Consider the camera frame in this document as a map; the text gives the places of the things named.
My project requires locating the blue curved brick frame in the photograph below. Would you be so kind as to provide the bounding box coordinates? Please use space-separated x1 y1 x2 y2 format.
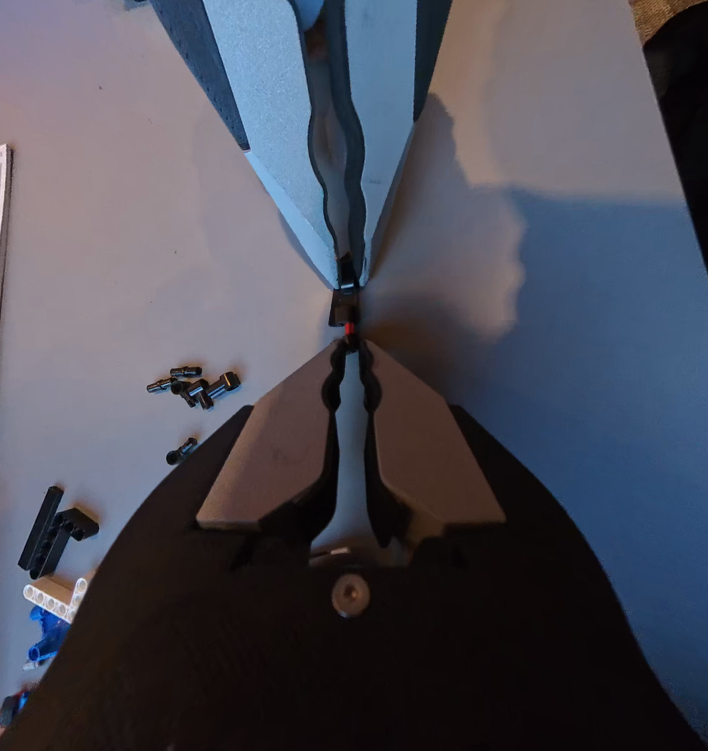
25 607 73 671

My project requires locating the black L-shaped beam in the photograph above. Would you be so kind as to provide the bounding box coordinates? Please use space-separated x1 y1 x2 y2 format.
30 507 100 579

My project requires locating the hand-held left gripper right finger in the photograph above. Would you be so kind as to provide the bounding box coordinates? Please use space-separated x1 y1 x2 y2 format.
357 337 507 551

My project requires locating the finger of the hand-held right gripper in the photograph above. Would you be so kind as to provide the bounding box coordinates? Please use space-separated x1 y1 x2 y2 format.
329 0 454 289
153 0 346 289

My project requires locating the pile of mixed toy bricks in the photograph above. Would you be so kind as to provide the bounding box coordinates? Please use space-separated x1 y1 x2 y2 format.
0 686 33 747

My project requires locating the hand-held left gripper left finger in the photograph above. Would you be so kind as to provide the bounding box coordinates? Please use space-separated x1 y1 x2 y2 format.
195 339 349 546

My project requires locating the cluster of black pins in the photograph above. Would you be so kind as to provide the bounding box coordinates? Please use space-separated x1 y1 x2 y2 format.
146 365 242 410

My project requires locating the person's dark clothing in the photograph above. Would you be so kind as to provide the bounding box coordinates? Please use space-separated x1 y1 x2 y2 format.
641 12 708 353

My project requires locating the white L-shaped beam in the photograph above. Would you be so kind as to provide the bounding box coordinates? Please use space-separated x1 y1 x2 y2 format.
24 578 92 624

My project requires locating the small black brick assembly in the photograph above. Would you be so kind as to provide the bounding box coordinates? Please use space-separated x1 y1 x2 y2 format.
328 251 363 347

